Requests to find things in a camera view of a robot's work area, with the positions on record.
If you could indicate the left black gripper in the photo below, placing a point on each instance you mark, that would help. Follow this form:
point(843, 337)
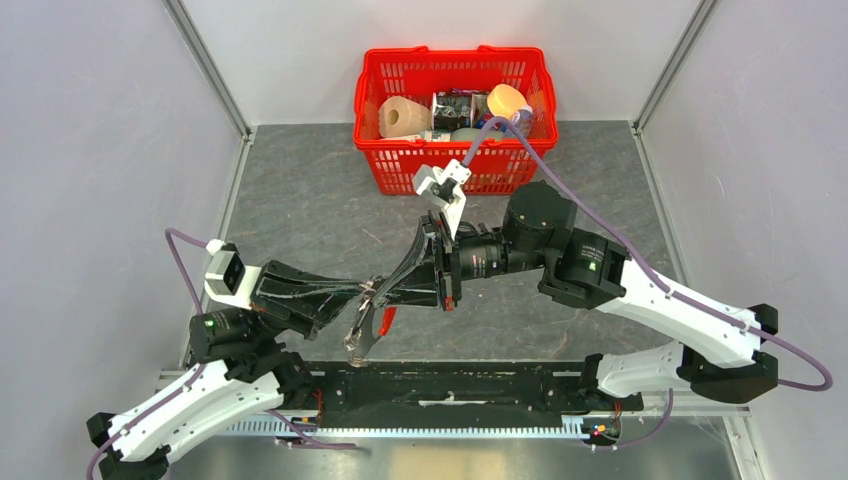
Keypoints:
point(301, 299)

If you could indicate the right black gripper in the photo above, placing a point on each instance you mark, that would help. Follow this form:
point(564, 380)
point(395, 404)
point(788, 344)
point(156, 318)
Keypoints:
point(432, 247)

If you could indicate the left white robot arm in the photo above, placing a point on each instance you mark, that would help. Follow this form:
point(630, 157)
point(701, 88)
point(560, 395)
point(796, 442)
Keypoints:
point(240, 366)

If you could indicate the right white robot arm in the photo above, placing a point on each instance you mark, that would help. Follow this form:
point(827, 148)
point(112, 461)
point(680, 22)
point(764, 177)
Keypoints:
point(713, 350)

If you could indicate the red plastic shopping basket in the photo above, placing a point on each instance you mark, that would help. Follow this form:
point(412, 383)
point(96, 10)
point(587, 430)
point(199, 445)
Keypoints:
point(417, 74)

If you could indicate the toilet paper roll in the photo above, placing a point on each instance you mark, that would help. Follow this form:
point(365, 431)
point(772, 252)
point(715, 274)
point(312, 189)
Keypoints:
point(399, 116)

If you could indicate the dark snack packet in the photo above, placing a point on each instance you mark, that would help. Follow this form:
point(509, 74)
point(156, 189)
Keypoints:
point(451, 111)

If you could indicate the clear plastic bottle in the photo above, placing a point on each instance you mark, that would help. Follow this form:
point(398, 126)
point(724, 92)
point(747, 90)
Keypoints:
point(523, 121)

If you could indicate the orange sponge disc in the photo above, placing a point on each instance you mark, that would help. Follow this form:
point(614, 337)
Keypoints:
point(505, 101)

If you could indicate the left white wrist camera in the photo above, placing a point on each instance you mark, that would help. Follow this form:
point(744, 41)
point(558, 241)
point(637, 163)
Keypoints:
point(228, 280)

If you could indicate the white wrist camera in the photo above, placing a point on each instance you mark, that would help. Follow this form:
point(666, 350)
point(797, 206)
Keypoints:
point(443, 186)
point(228, 280)

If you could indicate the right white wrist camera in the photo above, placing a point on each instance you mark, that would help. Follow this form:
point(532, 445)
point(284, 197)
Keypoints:
point(443, 186)

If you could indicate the white toothed cable strip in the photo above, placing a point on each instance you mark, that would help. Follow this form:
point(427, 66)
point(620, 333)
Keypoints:
point(570, 428)

